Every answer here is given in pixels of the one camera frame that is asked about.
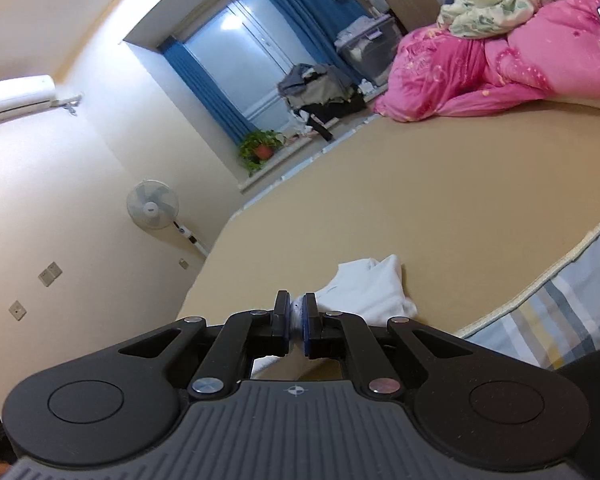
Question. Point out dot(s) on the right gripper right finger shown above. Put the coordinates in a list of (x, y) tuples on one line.
[(473, 404)]

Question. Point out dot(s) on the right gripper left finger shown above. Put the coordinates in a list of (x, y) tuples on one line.
[(116, 403)]

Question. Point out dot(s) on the white shirt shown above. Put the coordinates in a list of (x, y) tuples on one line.
[(367, 287)]

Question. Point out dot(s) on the pile of dark clothes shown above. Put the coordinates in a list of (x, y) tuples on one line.
[(317, 94)]

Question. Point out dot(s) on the blue striped bed sheet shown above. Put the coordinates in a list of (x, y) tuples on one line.
[(554, 322)]

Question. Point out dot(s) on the white standing fan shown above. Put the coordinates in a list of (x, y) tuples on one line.
[(153, 205)]

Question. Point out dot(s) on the tan mattress pad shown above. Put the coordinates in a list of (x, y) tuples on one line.
[(476, 209)]

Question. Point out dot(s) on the potted green plant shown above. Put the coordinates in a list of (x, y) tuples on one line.
[(258, 147)]

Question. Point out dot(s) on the blue window curtain left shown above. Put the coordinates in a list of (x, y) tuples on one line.
[(203, 86)]

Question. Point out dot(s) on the blue window curtain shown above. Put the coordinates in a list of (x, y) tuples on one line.
[(317, 24), (203, 86)]

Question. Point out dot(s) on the pink floral quilt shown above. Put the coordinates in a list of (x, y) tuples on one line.
[(554, 56)]

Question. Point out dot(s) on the clear plastic storage bin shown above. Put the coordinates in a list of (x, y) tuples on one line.
[(369, 45)]

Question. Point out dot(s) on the blue window curtain right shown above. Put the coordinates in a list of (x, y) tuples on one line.
[(317, 24)]

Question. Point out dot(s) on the white wall switch plate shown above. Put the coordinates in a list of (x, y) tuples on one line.
[(50, 274)]

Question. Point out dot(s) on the white wall air conditioner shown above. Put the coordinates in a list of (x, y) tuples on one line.
[(26, 95)]

